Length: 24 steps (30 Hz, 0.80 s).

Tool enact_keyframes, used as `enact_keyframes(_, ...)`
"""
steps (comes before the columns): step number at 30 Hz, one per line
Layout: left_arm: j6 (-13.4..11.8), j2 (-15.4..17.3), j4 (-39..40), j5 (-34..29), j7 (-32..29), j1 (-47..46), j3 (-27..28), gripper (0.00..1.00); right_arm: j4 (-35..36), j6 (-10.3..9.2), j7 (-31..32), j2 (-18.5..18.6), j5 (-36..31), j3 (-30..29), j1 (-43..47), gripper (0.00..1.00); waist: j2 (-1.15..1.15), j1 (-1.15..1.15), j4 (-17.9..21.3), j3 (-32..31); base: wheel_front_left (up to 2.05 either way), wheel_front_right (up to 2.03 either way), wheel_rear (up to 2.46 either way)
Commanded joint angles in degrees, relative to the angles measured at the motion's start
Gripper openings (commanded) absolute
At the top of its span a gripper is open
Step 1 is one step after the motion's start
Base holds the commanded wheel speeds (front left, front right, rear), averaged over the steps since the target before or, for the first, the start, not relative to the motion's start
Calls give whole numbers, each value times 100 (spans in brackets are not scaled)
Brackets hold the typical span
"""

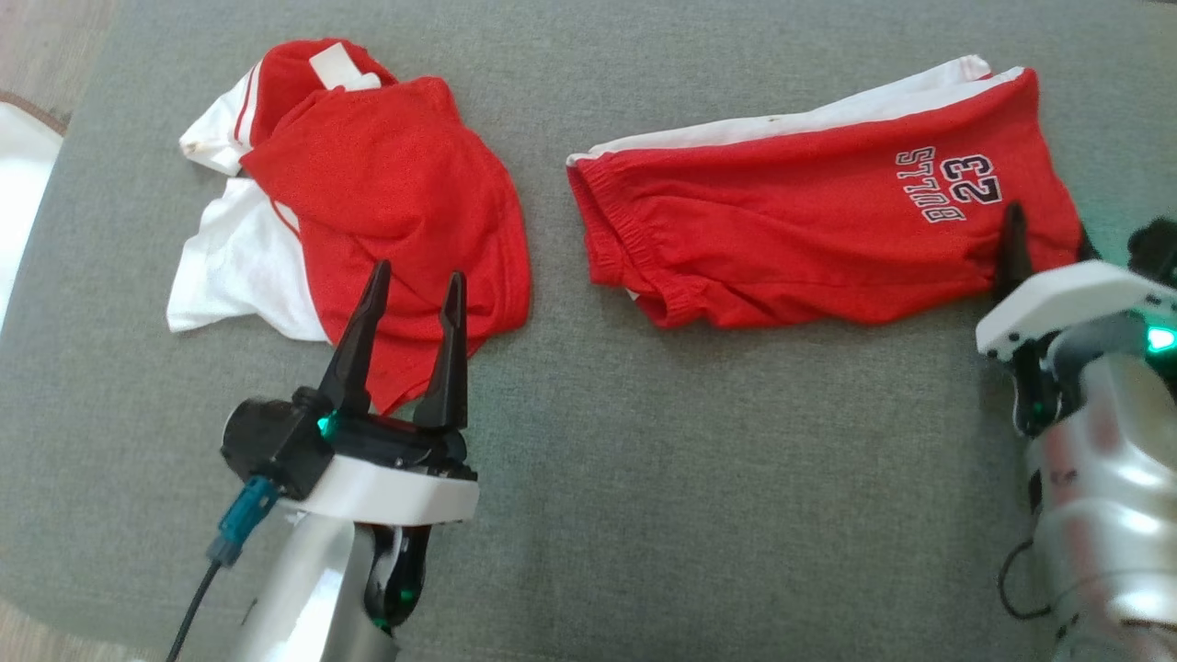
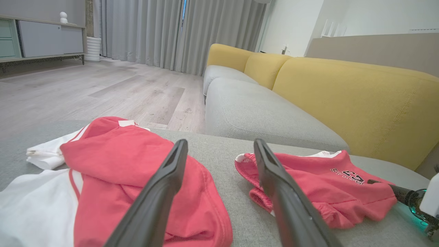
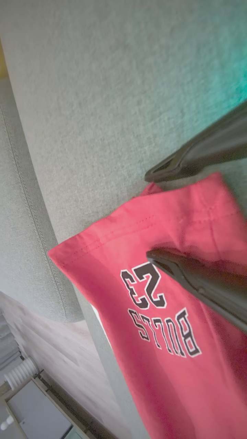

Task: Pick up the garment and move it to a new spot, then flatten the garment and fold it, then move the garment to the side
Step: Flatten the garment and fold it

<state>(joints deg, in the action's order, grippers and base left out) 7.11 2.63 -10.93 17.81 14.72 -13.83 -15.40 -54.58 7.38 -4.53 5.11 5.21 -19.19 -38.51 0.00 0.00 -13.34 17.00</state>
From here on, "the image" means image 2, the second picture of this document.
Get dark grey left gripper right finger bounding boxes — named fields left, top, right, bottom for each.
left=254, top=138, right=344, bottom=247

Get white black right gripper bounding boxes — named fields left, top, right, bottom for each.
left=367, top=171, right=439, bottom=240

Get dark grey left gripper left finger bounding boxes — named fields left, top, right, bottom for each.
left=104, top=139, right=189, bottom=247

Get red shorts with white trim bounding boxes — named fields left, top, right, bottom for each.
left=235, top=150, right=398, bottom=230

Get red white Bulls 23 jersey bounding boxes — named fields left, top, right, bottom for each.
left=0, top=116, right=234, bottom=247

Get sofa grey seat yellow backrest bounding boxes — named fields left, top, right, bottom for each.
left=203, top=43, right=439, bottom=172

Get beige partition ledge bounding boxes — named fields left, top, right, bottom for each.
left=305, top=32, right=439, bottom=78

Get white ribbed cylinder appliance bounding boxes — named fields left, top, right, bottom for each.
left=84, top=36, right=102, bottom=62

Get grey pleated curtain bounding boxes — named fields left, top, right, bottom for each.
left=99, top=0, right=269, bottom=77

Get white books on ledge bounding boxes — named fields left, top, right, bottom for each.
left=320, top=19, right=347, bottom=38

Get grey and teal media cabinet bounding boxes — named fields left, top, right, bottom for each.
left=0, top=15, right=87, bottom=74

